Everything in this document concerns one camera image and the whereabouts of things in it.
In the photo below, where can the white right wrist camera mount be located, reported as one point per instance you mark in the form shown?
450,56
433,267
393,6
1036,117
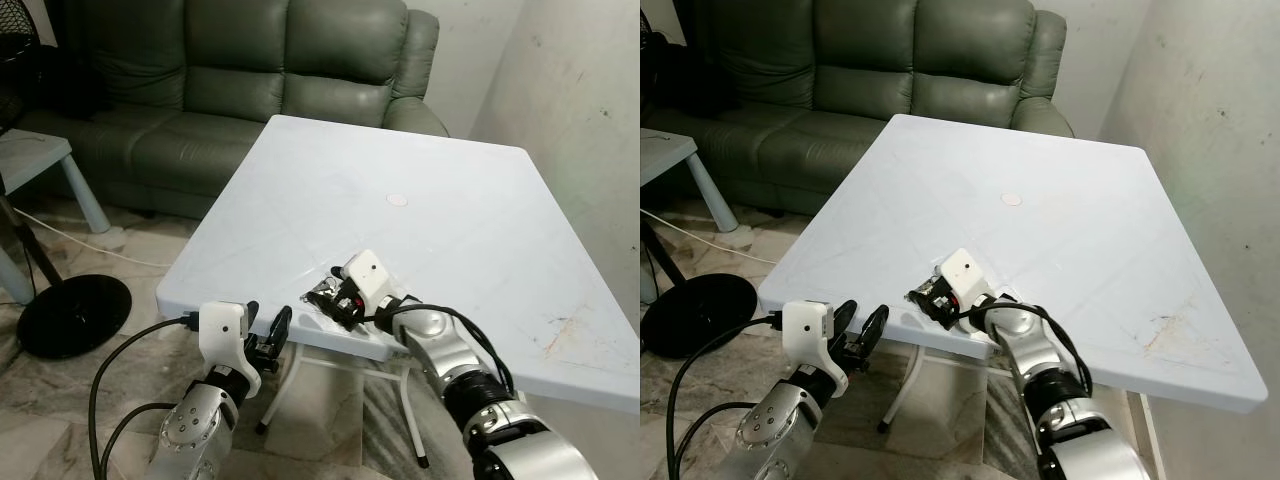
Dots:
368,278
965,275

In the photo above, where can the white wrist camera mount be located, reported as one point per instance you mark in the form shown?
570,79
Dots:
965,275
368,278
806,330
222,335

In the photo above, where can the white table leg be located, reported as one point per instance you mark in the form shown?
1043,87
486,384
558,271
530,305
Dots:
280,390
902,388
415,420

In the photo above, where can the green leather sofa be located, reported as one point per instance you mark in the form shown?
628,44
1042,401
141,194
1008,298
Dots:
230,120
860,120

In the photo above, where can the silver keys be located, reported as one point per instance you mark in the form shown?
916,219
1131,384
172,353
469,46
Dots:
322,291
925,291

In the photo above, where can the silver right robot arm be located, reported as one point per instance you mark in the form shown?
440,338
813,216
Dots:
480,400
1050,400

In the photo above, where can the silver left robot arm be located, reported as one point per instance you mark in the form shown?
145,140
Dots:
775,430
200,430

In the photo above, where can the black standing fan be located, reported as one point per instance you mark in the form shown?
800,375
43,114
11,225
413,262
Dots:
700,315
75,315

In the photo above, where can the black bag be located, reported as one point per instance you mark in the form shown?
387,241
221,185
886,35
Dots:
70,80
695,70

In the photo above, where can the round white table cap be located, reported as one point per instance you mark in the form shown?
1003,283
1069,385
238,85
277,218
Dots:
398,199
1012,199

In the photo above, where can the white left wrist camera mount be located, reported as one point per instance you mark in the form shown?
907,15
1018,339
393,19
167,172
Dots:
806,330
222,335

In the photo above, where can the light blue side table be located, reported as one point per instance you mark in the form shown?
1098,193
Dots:
665,152
35,155

